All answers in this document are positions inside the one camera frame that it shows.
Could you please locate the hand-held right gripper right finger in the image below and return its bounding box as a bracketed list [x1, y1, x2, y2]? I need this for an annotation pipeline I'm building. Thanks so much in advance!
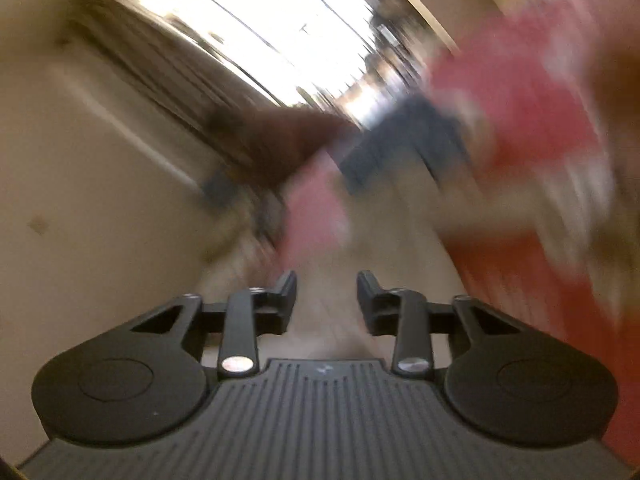
[356, 270, 522, 376]

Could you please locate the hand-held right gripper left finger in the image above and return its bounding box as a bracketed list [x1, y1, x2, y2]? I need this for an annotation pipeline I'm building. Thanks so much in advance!
[130, 270, 299, 377]

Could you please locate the white sweatshirt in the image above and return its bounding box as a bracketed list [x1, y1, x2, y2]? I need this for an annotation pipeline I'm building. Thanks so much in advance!
[200, 155, 613, 361]

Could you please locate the blue garment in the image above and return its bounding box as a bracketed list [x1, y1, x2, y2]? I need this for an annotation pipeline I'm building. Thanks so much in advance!
[342, 97, 473, 196]

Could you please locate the red floral blanket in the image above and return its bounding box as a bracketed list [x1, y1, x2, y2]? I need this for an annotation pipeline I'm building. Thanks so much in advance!
[277, 0, 640, 466]

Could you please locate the window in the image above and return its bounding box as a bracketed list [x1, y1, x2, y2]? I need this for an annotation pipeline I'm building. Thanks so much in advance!
[115, 0, 391, 111]

